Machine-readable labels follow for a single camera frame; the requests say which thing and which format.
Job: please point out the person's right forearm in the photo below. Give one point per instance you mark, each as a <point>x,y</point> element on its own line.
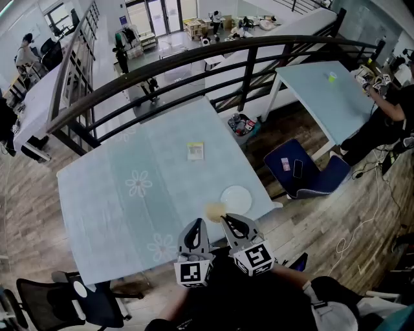
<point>291,274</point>

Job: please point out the table with white cloth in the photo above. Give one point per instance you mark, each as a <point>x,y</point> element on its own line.
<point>35,110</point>

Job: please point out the pink card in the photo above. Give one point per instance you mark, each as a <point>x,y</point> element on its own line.
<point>286,164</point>

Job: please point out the plain light blue tablecloth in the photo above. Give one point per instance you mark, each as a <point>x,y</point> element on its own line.
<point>317,93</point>

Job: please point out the white round plate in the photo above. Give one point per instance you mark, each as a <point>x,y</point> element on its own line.
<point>237,198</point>

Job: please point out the black mesh office chair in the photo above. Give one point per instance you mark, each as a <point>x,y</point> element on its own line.
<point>48,304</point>

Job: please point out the glass entrance doors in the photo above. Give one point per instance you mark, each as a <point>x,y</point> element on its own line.
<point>158,19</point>

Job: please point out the light blue flowered tablecloth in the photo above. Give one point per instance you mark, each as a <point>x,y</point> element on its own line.
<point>113,226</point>

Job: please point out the black metal railing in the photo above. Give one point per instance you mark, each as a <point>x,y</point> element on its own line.
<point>275,39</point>

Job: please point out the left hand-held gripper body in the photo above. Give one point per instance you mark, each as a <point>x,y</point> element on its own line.
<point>191,273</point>

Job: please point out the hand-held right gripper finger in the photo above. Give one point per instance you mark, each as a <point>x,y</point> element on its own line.
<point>253,230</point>
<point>229,239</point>

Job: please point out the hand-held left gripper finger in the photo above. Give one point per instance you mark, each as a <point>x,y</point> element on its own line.
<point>206,245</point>
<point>180,245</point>

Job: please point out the black phone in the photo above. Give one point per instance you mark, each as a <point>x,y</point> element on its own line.
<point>298,168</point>

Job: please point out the person's left forearm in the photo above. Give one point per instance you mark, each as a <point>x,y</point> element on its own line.
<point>174,307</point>

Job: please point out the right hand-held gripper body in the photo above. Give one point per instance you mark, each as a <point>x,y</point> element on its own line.
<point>257,257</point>

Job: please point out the dark blue chair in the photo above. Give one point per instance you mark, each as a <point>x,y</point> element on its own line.
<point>310,184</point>

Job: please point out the yellow sponge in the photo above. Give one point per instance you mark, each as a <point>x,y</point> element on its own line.
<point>215,211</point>

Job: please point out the white shoulder bag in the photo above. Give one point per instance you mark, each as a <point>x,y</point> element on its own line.
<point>333,316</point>

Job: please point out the green cup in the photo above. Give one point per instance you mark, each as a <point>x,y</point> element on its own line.
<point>332,77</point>

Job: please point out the person's black shirt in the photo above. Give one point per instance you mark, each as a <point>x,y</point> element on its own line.
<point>246,304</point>

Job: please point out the yellow-topped clear packet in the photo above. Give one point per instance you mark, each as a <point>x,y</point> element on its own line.
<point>195,152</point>

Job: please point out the grey trash bin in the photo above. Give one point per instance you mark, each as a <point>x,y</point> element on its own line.
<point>241,137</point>

